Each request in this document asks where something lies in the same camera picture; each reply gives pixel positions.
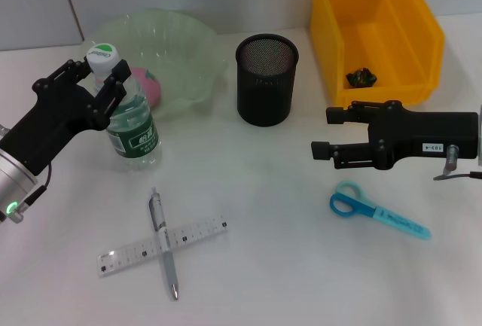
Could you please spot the clear bottle green label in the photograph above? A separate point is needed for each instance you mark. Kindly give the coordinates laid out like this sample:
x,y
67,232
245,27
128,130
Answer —
x,y
135,134

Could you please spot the grey silver pen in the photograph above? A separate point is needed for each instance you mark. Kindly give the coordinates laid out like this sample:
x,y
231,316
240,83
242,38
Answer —
x,y
167,265

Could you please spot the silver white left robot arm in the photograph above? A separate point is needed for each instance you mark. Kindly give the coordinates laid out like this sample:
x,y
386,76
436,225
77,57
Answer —
x,y
11,183

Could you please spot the translucent green fruit bowl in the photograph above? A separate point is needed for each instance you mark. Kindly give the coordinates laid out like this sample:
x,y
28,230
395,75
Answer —
x,y
180,55

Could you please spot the pink toy peach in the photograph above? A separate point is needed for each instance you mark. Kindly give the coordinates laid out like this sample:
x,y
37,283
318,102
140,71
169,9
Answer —
x,y
150,89

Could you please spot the yellow plastic bin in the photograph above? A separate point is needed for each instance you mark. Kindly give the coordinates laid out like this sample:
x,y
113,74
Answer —
x,y
376,21

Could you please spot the blue scissors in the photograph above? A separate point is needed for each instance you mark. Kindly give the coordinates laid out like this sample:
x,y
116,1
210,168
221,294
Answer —
x,y
391,220

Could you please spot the transparent plastic ruler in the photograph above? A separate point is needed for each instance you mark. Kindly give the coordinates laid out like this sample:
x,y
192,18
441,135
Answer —
x,y
199,232

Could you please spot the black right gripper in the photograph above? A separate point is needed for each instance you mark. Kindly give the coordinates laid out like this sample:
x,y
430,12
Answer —
x,y
421,134

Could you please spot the black mesh pen holder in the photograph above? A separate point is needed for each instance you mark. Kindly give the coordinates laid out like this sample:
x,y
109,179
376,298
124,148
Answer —
x,y
263,96

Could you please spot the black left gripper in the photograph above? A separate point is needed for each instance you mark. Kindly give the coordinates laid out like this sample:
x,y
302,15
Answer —
x,y
56,119

